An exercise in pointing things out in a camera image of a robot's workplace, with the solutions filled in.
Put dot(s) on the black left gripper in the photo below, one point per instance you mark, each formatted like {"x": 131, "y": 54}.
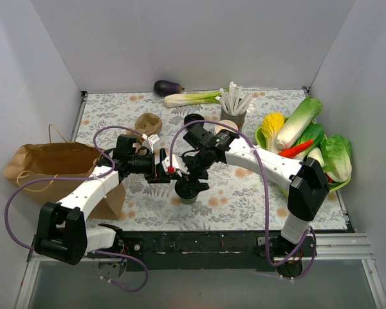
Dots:
{"x": 158, "y": 168}

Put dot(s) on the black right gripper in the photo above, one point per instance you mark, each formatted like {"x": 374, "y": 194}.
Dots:
{"x": 192, "y": 169}

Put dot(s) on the black plastic coffee lid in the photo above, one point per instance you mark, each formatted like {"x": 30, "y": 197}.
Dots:
{"x": 187, "y": 189}

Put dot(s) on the green white paper cup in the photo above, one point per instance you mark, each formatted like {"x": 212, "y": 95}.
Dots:
{"x": 188, "y": 201}

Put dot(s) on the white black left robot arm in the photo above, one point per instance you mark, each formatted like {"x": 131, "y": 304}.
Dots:
{"x": 62, "y": 233}

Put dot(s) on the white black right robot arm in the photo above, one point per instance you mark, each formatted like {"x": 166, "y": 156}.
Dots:
{"x": 305, "y": 181}

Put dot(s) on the floral patterned table mat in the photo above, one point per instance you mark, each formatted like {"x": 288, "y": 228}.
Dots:
{"x": 236, "y": 199}

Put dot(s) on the brown cardboard cup carrier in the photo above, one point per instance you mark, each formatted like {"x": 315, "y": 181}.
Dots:
{"x": 148, "y": 124}

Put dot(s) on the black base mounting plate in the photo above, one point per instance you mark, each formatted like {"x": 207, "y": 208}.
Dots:
{"x": 209, "y": 250}

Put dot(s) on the stack of paper cups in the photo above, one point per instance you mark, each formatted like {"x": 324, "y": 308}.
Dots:
{"x": 225, "y": 125}

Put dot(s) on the green white toy leek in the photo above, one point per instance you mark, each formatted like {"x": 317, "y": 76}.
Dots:
{"x": 186, "y": 99}

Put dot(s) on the purple toy eggplant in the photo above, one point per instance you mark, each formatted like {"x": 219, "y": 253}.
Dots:
{"x": 163, "y": 88}

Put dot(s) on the brown cup with straws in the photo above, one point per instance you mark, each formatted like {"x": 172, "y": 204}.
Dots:
{"x": 235, "y": 105}

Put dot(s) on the brown paper bag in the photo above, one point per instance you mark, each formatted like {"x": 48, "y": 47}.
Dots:
{"x": 54, "y": 159}

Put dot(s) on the orange toy carrot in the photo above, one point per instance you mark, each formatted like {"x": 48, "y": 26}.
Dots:
{"x": 294, "y": 151}

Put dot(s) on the large toy napa cabbage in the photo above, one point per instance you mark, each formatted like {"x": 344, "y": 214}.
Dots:
{"x": 297, "y": 122}

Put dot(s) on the white toy bok choy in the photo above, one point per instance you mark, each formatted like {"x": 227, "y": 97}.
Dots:
{"x": 316, "y": 154}

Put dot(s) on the green plastic tray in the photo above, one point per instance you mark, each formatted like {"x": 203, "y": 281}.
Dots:
{"x": 260, "y": 139}

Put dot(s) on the toy green lettuce head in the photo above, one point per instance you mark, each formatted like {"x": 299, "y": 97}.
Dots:
{"x": 336, "y": 151}

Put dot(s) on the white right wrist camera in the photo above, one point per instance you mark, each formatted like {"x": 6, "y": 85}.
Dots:
{"x": 177, "y": 165}

